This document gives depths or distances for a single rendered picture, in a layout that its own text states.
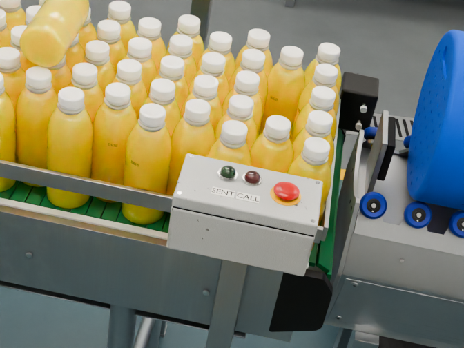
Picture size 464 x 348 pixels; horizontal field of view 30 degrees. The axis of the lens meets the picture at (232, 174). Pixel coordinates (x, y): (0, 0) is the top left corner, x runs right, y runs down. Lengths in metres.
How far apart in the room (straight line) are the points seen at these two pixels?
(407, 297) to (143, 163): 0.53
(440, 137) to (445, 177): 0.07
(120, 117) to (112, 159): 0.08
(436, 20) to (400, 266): 2.86
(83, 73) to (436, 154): 0.56
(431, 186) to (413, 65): 2.49
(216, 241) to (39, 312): 1.32
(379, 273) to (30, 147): 0.62
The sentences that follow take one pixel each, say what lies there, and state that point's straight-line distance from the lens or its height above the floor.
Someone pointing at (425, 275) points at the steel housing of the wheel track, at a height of 0.86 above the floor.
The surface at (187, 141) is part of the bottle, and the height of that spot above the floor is 1.06.
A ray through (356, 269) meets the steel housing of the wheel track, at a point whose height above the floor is 0.85.
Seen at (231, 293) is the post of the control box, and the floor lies 0.91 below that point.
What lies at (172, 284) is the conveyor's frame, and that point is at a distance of 1.44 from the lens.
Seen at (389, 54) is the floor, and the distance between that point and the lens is 3.88.
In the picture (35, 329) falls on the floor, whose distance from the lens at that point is 2.44.
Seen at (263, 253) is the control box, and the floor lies 1.03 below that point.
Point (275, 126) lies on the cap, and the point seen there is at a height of 1.10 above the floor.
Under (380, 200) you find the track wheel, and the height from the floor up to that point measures 0.97.
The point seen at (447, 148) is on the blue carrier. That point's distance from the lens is 1.33.
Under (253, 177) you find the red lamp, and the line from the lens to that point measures 1.20.
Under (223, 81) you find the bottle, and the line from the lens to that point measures 1.46.
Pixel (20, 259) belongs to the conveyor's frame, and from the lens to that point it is 1.50.
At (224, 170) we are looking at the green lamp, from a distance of 1.21.
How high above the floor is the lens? 1.86
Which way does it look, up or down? 39 degrees down
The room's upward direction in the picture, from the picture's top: 10 degrees clockwise
